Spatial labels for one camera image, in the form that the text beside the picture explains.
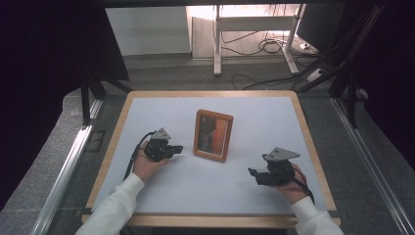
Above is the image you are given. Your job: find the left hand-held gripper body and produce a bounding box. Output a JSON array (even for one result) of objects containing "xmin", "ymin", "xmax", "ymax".
[{"xmin": 143, "ymin": 127, "xmax": 172, "ymax": 164}]

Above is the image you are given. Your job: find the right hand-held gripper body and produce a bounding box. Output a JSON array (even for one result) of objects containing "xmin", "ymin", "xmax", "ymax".
[{"xmin": 261, "ymin": 147, "xmax": 301, "ymax": 187}]

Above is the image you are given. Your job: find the wooden photo frame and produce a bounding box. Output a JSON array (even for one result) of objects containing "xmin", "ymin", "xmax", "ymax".
[{"xmin": 193, "ymin": 109, "xmax": 235, "ymax": 164}]

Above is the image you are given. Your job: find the person's left hand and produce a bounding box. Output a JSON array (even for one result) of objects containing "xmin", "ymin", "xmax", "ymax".
[{"xmin": 131, "ymin": 140, "xmax": 170, "ymax": 183}]

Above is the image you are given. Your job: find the person's right hand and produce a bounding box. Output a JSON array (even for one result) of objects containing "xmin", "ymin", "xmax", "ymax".
[{"xmin": 273, "ymin": 163, "xmax": 309, "ymax": 206}]

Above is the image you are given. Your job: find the white table mat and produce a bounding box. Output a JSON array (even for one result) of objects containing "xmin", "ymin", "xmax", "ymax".
[{"xmin": 91, "ymin": 96, "xmax": 327, "ymax": 216}]

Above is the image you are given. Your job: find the dark floor hatch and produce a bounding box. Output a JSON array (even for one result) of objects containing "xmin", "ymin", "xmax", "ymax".
[{"xmin": 85, "ymin": 129, "xmax": 107, "ymax": 153}]

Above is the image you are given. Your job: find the black metal stand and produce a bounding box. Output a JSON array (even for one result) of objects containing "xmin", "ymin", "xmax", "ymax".
[
  {"xmin": 295, "ymin": 3, "xmax": 386, "ymax": 129},
  {"xmin": 79, "ymin": 70, "xmax": 133, "ymax": 126}
]

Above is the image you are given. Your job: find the white power strip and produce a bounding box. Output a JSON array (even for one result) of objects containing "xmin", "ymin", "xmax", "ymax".
[{"xmin": 306, "ymin": 68, "xmax": 326, "ymax": 83}]

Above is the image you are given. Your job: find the dark curtain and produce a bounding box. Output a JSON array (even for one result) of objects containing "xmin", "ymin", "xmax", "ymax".
[
  {"xmin": 0, "ymin": 0, "xmax": 131, "ymax": 210},
  {"xmin": 342, "ymin": 0, "xmax": 415, "ymax": 170}
]

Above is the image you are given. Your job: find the dark monitor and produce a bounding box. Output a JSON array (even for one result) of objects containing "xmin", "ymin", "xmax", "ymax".
[{"xmin": 296, "ymin": 3, "xmax": 346, "ymax": 53}]

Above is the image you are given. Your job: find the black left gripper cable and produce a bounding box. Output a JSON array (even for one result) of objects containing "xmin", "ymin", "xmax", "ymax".
[{"xmin": 122, "ymin": 130, "xmax": 158, "ymax": 182}]

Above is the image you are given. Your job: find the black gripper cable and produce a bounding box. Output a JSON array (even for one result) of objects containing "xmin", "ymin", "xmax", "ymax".
[
  {"xmin": 122, "ymin": 130, "xmax": 158, "ymax": 182},
  {"xmin": 292, "ymin": 167, "xmax": 316, "ymax": 205}
]

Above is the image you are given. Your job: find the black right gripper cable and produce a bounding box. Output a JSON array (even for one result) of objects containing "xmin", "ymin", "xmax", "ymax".
[{"xmin": 292, "ymin": 167, "xmax": 316, "ymax": 205}]

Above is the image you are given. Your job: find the long black floor cable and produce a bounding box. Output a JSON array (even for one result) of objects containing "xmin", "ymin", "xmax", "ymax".
[{"xmin": 230, "ymin": 72, "xmax": 307, "ymax": 92}]

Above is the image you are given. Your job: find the aluminium floor rail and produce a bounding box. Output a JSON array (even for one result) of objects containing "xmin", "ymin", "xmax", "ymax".
[
  {"xmin": 331, "ymin": 97, "xmax": 415, "ymax": 235},
  {"xmin": 30, "ymin": 99, "xmax": 104, "ymax": 235}
]

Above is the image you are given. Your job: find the white wall panel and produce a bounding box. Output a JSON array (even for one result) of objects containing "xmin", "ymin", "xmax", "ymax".
[{"xmin": 106, "ymin": 6, "xmax": 192, "ymax": 57}]

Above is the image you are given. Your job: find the black cable bundle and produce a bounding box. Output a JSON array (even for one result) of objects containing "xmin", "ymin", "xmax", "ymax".
[{"xmin": 219, "ymin": 30, "xmax": 314, "ymax": 57}]

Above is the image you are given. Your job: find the white desk frame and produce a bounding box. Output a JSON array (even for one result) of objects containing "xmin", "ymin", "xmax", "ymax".
[{"xmin": 212, "ymin": 3, "xmax": 306, "ymax": 77}]

